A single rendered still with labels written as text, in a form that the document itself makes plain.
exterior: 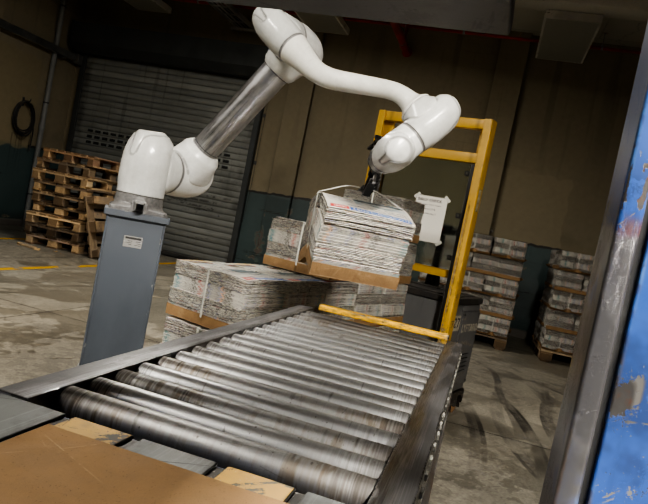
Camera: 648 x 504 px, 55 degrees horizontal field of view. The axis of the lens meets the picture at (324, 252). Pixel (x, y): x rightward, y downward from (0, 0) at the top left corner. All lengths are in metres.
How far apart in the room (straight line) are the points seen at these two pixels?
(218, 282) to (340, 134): 7.39
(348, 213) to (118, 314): 0.82
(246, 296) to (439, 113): 0.99
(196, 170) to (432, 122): 0.87
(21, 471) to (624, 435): 0.56
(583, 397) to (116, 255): 1.71
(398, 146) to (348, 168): 7.81
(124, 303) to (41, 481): 1.47
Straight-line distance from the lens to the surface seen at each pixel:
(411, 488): 0.82
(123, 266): 2.11
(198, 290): 2.46
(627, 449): 0.62
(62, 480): 0.69
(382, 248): 1.93
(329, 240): 1.90
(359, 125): 9.59
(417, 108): 1.81
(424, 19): 0.62
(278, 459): 0.82
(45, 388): 0.94
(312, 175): 9.65
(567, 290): 7.56
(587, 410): 0.60
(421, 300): 3.95
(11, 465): 0.72
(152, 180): 2.11
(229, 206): 10.01
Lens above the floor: 1.10
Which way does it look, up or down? 3 degrees down
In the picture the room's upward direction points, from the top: 11 degrees clockwise
